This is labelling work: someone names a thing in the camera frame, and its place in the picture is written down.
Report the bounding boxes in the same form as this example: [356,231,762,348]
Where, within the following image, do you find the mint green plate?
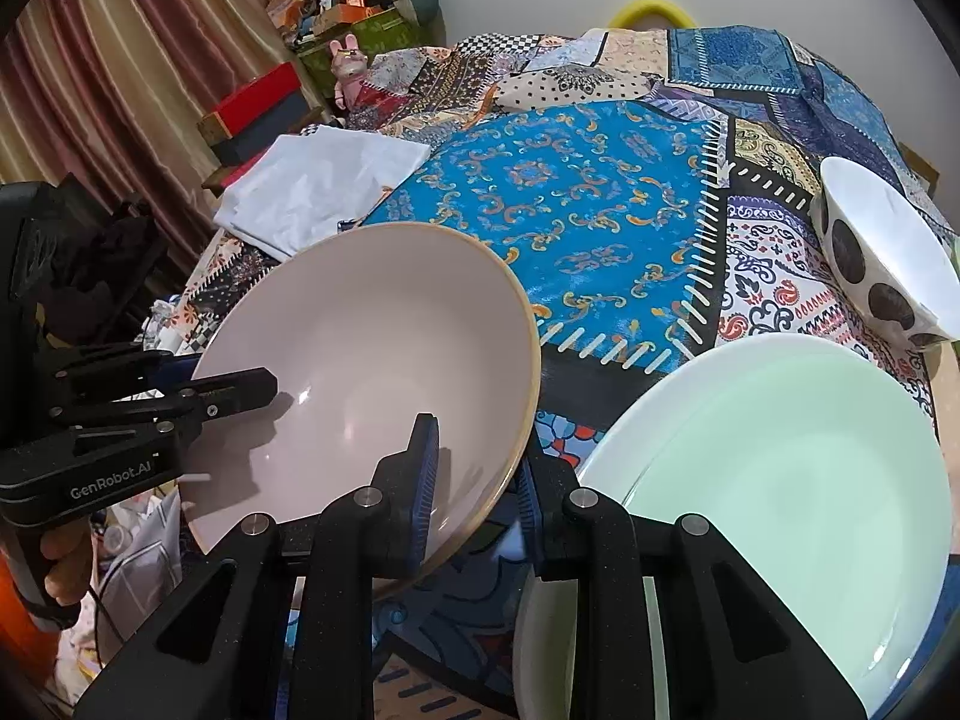
[620,346,952,713]

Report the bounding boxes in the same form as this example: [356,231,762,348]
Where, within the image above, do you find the white plate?
[512,331,858,720]

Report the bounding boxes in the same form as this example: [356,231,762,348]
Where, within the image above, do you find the pink bowl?
[181,223,542,572]

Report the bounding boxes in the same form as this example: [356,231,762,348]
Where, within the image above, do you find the white bowl black spots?
[811,156,958,351]

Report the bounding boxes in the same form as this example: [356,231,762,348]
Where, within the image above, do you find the person left hand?
[41,518,93,606]

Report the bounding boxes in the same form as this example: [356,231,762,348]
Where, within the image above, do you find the white folded cloth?
[215,125,431,262]

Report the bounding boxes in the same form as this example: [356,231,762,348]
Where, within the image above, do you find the red box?
[197,62,301,146]

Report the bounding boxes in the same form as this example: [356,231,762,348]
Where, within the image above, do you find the striped brown curtain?
[2,0,293,270]

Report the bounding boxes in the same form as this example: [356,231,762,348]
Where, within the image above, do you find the pink rabbit toy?
[329,32,370,112]

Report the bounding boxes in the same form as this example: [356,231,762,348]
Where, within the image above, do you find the green box with clutter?
[267,0,439,82]

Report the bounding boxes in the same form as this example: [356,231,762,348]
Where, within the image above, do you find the patchwork tablecloth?
[89,24,960,720]

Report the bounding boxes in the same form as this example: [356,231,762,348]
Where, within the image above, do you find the cardboard box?
[898,142,939,197]

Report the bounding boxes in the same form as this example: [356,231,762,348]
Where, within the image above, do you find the yellow foam arch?
[608,0,698,29]

